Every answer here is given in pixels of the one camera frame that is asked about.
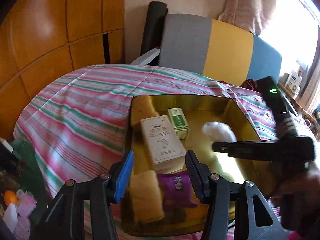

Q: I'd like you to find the tall white carton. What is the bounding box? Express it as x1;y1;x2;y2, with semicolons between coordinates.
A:
140;115;187;173

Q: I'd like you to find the green cloth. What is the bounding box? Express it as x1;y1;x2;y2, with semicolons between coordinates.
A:
10;140;54;220

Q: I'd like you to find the pink patterned curtain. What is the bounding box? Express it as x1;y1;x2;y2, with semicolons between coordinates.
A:
217;0;277;35

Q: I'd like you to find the dark red cloth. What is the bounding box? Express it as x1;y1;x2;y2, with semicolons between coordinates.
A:
241;79;258;90

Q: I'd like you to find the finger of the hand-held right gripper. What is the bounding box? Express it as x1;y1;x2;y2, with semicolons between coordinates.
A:
212;135;315;162

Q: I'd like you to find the purple sachet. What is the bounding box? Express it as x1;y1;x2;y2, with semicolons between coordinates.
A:
157;171;198;208

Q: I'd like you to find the striped tablecloth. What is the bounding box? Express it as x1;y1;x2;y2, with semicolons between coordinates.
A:
14;64;320;240

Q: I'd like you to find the wooden wardrobe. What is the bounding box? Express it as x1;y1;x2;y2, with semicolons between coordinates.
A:
0;0;125;140

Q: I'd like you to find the pink plastic item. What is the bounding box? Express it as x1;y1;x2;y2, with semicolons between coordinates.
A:
16;189;37;217

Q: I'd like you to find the person's right hand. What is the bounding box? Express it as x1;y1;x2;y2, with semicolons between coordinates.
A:
272;162;320;207

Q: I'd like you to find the white box with blue label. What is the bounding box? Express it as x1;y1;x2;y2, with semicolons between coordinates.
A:
285;71;302;92

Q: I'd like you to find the small green carton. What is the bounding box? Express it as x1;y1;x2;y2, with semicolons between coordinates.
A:
167;107;190;140

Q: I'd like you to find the gold tin box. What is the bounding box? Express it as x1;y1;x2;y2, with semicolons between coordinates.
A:
120;94;283;237

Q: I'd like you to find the orange ball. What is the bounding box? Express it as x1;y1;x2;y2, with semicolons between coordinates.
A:
4;190;19;205

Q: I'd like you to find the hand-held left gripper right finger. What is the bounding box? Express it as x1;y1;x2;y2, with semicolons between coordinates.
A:
185;150;288;240

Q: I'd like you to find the black rolled mat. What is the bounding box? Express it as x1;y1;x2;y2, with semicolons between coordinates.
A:
139;1;168;57

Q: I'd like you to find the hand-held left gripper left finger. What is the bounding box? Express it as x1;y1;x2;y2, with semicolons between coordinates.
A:
29;150;135;240

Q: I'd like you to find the white fluffy ball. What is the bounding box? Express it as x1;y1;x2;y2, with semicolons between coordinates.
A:
201;121;237;145

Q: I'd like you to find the grey yellow blue chair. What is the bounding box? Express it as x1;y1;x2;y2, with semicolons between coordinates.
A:
130;14;282;88

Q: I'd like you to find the wooden side shelf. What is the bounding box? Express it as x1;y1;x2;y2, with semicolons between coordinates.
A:
277;82;315;120

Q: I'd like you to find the yellow sponge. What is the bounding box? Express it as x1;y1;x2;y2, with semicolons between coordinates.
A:
129;170;165;222
135;95;160;127

